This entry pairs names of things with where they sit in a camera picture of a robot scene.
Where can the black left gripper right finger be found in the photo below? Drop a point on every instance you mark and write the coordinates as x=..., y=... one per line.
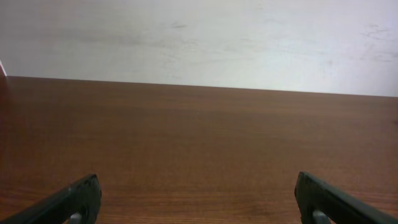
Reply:
x=319, y=202

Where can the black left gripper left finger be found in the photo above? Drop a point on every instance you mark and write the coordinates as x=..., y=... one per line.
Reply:
x=79, y=202

